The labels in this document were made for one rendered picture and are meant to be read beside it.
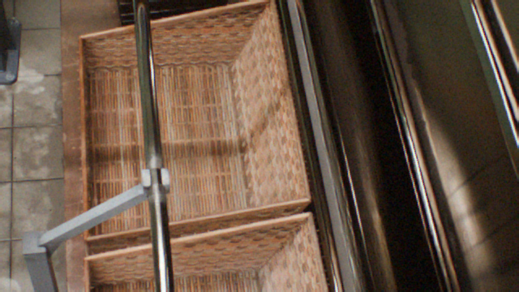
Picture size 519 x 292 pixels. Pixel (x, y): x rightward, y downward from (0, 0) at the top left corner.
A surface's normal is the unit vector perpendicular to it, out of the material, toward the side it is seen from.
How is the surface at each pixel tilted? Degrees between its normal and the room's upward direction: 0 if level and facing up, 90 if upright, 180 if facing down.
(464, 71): 70
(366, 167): 12
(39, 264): 90
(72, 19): 0
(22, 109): 0
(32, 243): 0
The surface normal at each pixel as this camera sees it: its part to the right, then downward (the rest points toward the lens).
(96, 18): 0.08, -0.53
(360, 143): 0.29, -0.53
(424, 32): -0.90, -0.13
